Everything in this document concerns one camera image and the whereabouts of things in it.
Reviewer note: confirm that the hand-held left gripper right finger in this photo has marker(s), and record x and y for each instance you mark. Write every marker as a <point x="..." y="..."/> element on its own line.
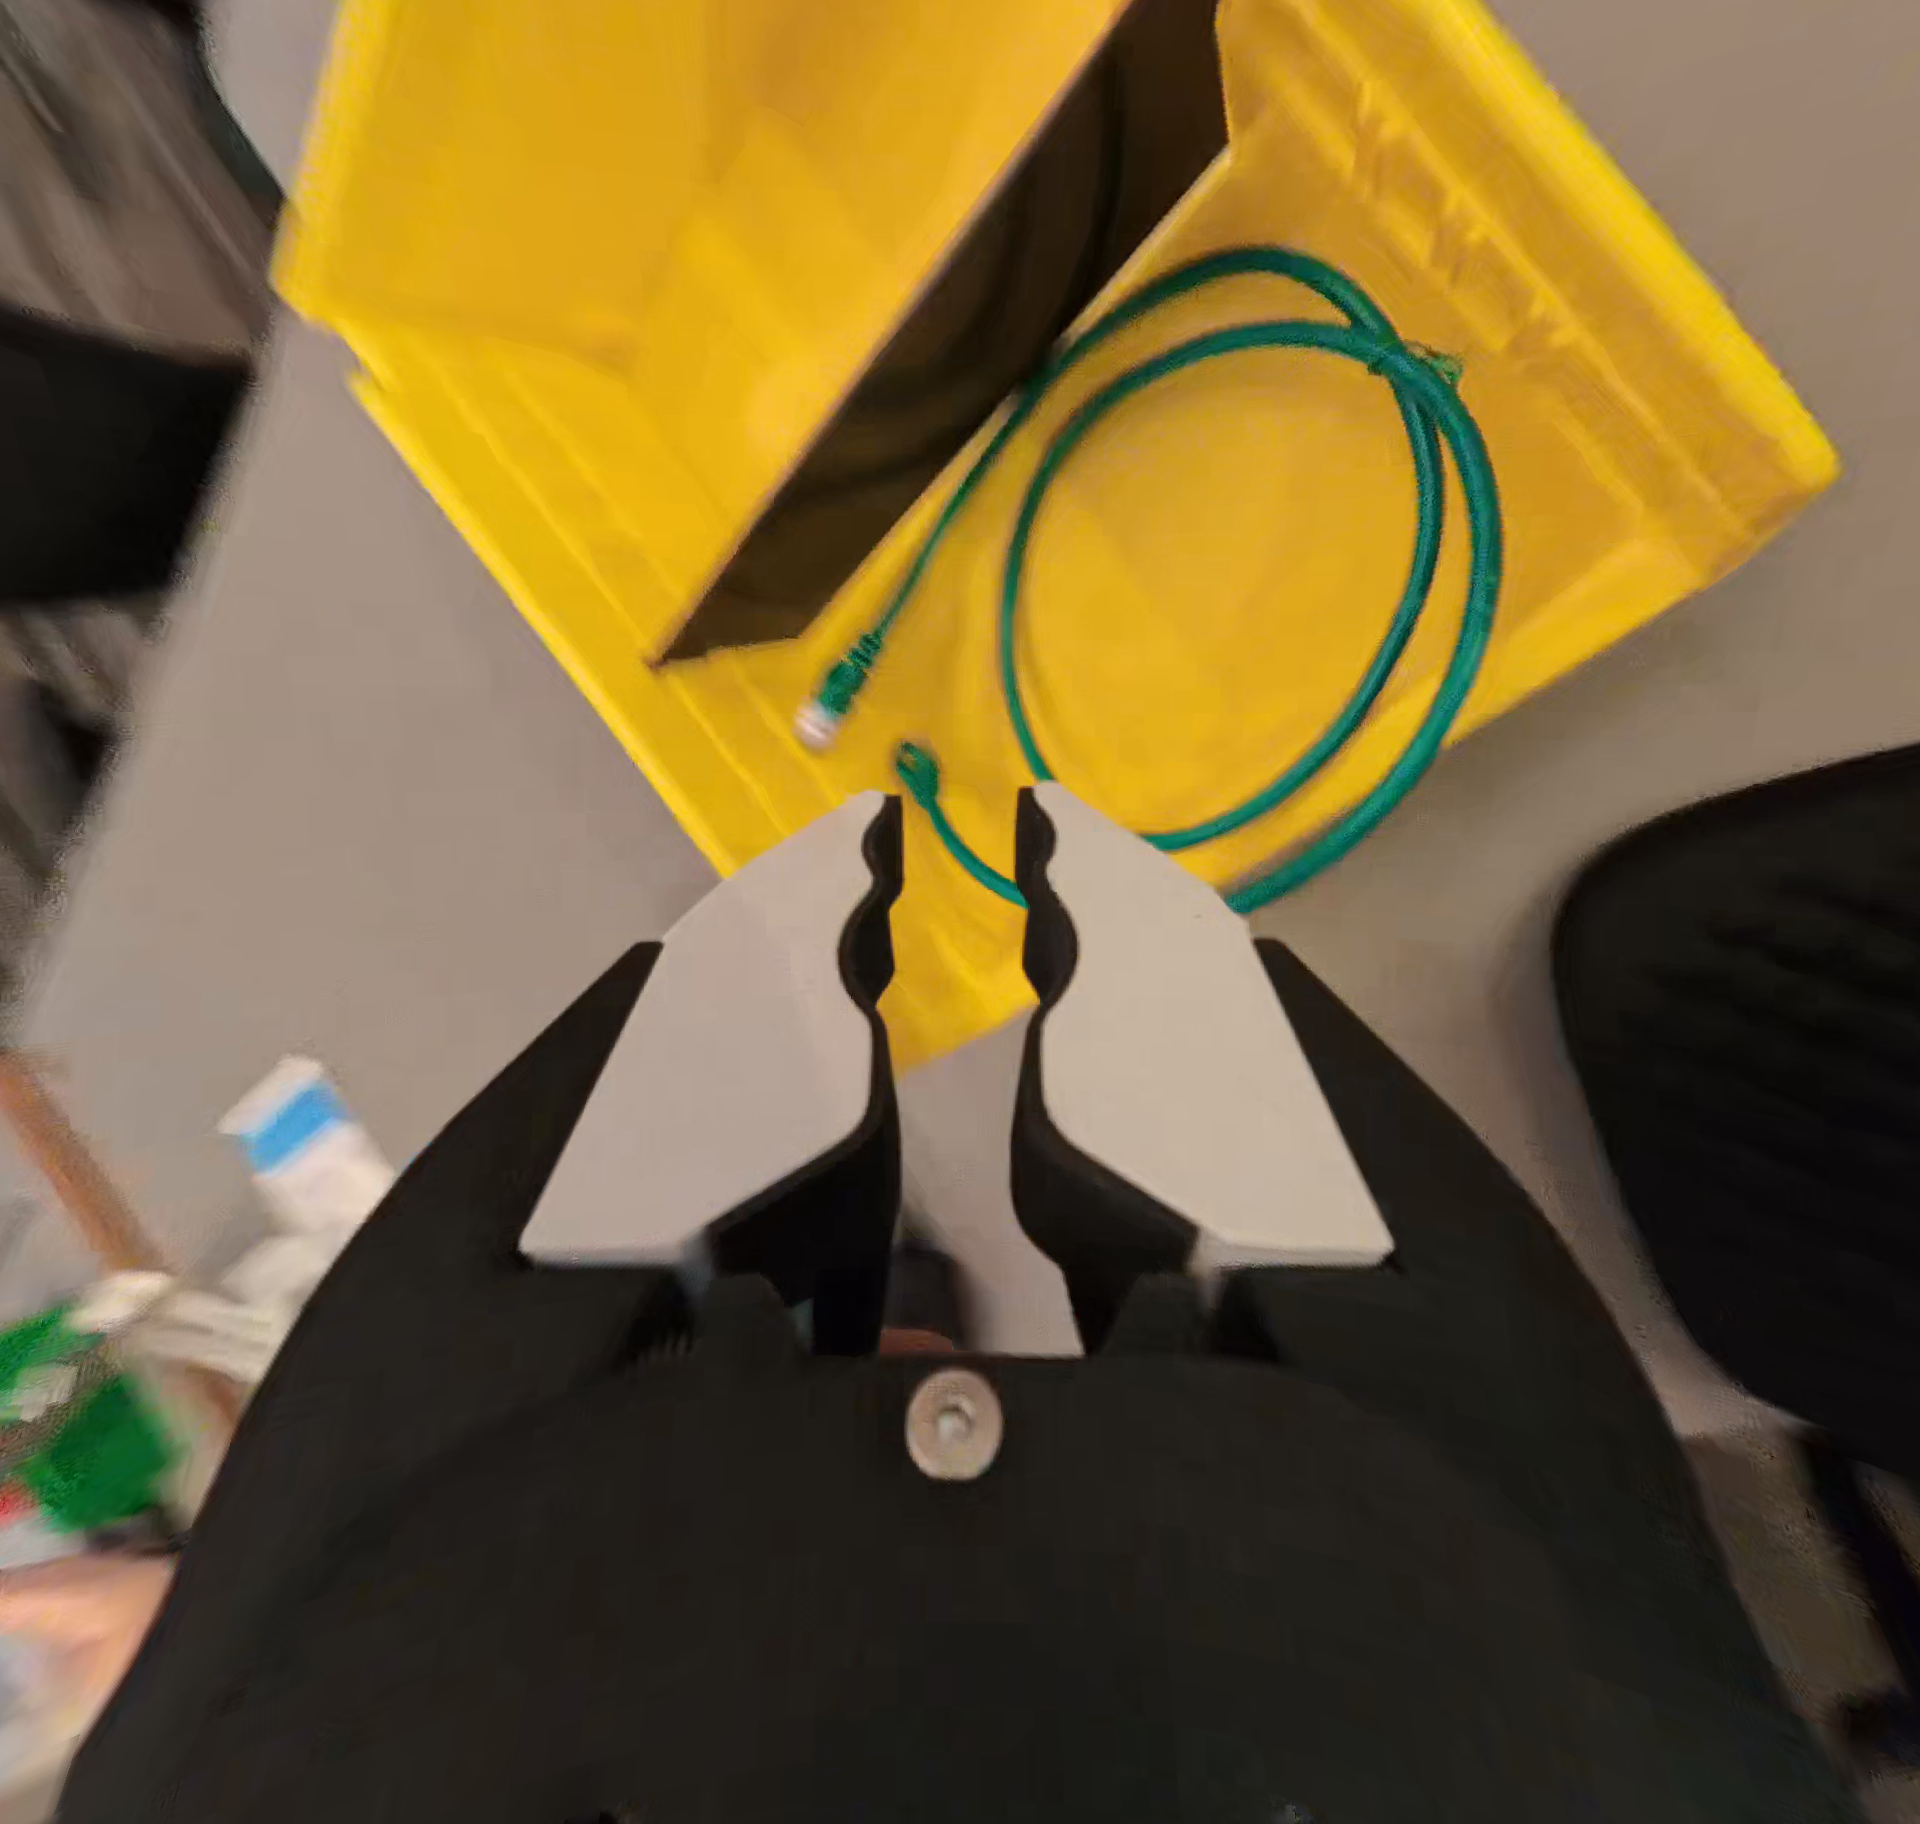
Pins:
<point x="1201" y="1074"/>

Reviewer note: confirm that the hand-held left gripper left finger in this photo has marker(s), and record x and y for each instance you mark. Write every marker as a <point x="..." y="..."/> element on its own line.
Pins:
<point x="721" y="1060"/>

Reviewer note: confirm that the yellow plastic bin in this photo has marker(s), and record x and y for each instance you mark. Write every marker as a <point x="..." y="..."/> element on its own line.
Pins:
<point x="600" y="205"/>

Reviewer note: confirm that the white and blue box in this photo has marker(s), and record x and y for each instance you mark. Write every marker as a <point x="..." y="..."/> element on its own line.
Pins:
<point x="306" y="1135"/>

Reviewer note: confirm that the wooden stick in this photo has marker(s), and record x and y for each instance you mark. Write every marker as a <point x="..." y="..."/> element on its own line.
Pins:
<point x="66" y="1150"/>

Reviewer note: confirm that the green packet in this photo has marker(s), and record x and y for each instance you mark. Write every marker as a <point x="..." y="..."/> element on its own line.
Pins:
<point x="82" y="1434"/>

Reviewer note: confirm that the bin divider panel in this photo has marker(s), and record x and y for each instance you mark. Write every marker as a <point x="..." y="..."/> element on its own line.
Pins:
<point x="976" y="354"/>

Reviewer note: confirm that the dark furniture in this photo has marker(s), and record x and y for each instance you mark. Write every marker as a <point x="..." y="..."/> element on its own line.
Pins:
<point x="105" y="444"/>

